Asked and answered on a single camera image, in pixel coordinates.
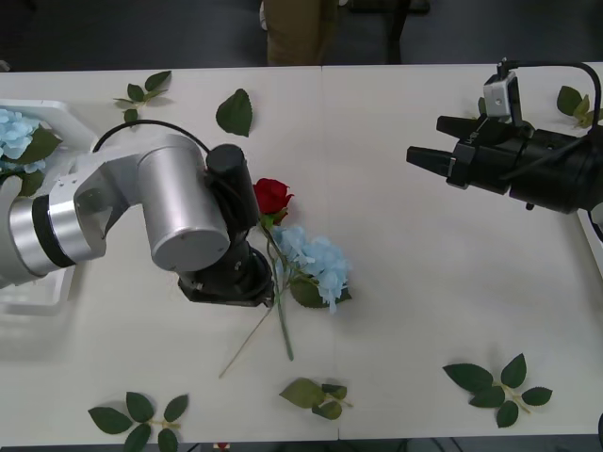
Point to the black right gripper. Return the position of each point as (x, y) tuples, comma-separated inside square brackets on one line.
[(490, 160)]

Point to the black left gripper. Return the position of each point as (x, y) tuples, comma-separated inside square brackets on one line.
[(226, 292)]

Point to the pale blue flower with stem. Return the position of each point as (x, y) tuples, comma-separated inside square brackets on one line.
[(14, 132), (325, 263)]

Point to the silver and black right arm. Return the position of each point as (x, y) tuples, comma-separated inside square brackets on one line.
[(556, 174)]

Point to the silver and black left arm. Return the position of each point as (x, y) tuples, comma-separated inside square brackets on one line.
[(179, 202)]

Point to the red rose with long stem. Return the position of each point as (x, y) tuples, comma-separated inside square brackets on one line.
[(271, 193)]

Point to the single large green leaf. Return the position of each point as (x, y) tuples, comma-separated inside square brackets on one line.
[(234, 113)]

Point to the person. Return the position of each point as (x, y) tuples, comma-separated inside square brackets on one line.
[(297, 37)]

